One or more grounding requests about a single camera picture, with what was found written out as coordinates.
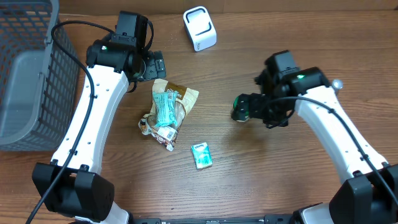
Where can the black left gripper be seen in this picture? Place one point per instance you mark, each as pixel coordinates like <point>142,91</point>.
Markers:
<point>155,66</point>

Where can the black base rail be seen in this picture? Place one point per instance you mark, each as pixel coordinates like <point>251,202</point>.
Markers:
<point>217,221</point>

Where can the white black barcode scanner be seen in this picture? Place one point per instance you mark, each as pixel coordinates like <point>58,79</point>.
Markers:
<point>200,28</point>

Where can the teal wipes packet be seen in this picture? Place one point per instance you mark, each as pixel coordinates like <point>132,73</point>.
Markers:
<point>165,108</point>

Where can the grey plastic mesh basket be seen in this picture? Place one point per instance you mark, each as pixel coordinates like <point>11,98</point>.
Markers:
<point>38,81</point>

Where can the green white tissue pack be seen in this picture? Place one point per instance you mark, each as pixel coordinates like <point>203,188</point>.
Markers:
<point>202,155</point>

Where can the yellow drink bottle silver cap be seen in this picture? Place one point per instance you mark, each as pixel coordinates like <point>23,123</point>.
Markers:
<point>337,84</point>

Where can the green lid glass jar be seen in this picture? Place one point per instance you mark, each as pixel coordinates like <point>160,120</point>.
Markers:
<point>240,112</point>

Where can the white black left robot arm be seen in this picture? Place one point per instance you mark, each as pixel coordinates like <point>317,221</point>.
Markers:
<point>71,184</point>

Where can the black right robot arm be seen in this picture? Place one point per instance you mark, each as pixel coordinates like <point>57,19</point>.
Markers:
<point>368,192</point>

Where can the brown Panera snack bag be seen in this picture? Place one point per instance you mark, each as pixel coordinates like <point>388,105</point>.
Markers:
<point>186,99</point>

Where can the small brown snack packet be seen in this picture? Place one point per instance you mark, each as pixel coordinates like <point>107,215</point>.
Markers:
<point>165,135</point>

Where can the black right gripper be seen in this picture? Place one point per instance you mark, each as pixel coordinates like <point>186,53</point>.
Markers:
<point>255,101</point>

